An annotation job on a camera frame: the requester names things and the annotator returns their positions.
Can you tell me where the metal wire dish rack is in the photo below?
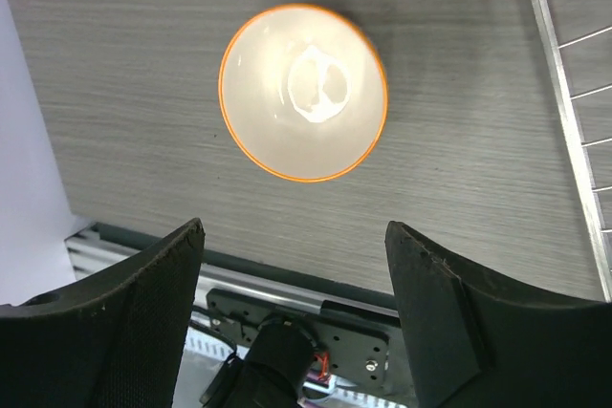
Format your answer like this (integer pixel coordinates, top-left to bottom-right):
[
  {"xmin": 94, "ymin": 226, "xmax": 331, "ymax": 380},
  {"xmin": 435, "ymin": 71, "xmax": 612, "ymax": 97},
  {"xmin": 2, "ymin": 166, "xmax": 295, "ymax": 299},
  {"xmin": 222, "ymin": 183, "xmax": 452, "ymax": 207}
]
[{"xmin": 530, "ymin": 0, "xmax": 611, "ymax": 302}]

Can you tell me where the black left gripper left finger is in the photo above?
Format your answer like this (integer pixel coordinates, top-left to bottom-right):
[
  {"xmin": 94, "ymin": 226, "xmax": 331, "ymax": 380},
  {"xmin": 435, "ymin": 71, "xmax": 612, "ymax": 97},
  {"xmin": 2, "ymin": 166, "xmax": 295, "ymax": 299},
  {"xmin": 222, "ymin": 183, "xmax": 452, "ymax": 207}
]
[{"xmin": 1, "ymin": 218, "xmax": 205, "ymax": 407}]

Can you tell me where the white ridged bowl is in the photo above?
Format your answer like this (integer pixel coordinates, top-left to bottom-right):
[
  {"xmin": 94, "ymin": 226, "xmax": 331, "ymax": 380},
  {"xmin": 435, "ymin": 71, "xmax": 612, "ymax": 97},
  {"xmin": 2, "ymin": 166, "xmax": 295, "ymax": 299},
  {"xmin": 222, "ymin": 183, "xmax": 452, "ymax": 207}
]
[{"xmin": 218, "ymin": 4, "xmax": 389, "ymax": 183}]

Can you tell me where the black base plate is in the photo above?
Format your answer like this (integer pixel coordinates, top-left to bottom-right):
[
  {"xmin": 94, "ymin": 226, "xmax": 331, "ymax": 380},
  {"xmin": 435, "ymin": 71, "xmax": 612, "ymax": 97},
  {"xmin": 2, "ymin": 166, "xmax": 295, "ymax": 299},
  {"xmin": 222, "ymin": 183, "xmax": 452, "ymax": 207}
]
[{"xmin": 207, "ymin": 290, "xmax": 389, "ymax": 389}]

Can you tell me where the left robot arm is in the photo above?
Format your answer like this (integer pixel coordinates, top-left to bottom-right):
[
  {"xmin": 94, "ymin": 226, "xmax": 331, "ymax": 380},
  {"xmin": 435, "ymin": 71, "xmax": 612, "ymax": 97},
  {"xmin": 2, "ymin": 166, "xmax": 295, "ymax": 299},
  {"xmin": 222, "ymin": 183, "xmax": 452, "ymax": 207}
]
[{"xmin": 1, "ymin": 219, "xmax": 611, "ymax": 407}]

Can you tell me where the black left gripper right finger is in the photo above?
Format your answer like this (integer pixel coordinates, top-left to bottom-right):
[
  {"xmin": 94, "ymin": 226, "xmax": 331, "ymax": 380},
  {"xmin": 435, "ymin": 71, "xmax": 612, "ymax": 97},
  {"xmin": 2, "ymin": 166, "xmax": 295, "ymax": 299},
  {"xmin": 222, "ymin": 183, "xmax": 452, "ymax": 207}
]
[{"xmin": 385, "ymin": 222, "xmax": 611, "ymax": 407}]

